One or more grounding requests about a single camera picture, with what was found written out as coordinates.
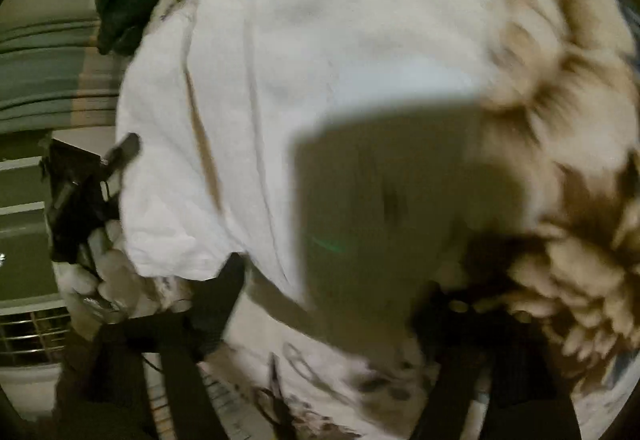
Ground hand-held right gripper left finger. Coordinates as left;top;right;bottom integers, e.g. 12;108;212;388
90;252;247;440

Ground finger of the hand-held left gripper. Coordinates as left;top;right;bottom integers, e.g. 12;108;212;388
102;132;142;171

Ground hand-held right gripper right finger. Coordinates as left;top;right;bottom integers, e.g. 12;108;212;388
410;280;583;440

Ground white pants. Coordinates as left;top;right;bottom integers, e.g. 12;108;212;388
116;0;566;361

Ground person's left hand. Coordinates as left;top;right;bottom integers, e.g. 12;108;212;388
52;220;151;342

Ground grey striped curtain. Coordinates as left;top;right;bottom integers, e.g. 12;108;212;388
0;17;128;135

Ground floral blanket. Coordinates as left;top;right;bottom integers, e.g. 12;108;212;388
150;0;640;440

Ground metal radiator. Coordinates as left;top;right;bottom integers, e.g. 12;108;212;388
0;310;71;367

